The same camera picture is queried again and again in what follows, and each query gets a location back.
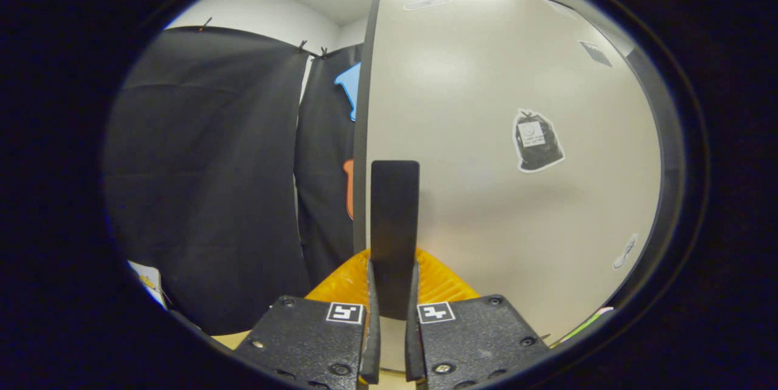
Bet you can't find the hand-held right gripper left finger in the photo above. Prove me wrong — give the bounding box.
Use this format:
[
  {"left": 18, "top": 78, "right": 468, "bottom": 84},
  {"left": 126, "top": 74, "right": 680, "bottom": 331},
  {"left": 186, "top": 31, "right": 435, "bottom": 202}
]
[{"left": 234, "top": 249, "right": 382, "bottom": 390}]

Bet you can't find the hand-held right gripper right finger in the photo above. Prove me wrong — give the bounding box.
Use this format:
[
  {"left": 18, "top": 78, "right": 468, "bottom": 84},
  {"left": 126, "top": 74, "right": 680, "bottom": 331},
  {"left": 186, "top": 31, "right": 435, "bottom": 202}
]
[{"left": 404, "top": 249, "right": 551, "bottom": 390}]

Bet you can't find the black door handle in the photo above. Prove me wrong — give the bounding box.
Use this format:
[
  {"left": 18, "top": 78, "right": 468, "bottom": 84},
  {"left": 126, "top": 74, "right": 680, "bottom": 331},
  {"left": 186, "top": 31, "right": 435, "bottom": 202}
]
[{"left": 370, "top": 160, "right": 421, "bottom": 321}]

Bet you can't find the beige cabinet door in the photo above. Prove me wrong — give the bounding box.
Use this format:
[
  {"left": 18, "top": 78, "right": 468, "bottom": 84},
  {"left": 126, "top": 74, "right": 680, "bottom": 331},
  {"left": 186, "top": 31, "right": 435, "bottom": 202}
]
[{"left": 353, "top": 0, "right": 672, "bottom": 372}]

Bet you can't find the black backdrop cloth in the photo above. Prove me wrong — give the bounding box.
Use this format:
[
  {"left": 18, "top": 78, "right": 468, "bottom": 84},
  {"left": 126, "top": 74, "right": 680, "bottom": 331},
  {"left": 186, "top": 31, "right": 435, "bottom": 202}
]
[{"left": 103, "top": 26, "right": 365, "bottom": 336}]

